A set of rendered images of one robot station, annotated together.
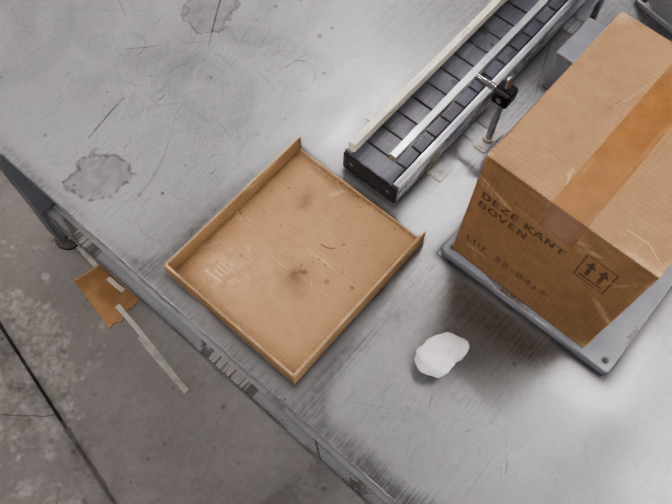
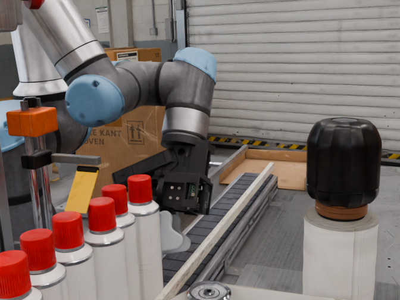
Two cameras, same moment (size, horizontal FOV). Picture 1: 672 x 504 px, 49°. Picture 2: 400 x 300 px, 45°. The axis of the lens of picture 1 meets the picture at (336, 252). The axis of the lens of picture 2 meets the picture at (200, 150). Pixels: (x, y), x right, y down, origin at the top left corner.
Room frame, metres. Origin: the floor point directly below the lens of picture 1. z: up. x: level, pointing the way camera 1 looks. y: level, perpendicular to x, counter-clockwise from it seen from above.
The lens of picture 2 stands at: (1.80, -0.63, 1.28)
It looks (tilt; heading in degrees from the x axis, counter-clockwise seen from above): 14 degrees down; 162
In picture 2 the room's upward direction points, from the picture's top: 2 degrees counter-clockwise
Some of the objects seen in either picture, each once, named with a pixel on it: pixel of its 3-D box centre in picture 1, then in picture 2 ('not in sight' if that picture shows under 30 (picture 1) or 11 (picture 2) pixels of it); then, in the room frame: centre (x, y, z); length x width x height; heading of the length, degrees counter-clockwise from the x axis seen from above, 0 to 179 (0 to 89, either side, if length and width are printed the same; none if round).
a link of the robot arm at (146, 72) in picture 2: not in sight; (133, 84); (0.98, -0.47, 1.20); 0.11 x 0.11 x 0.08; 55
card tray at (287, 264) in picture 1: (297, 252); (271, 167); (0.46, 0.06, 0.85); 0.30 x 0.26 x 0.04; 141
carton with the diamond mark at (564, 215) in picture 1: (601, 187); (143, 143); (0.51, -0.36, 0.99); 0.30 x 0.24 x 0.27; 140
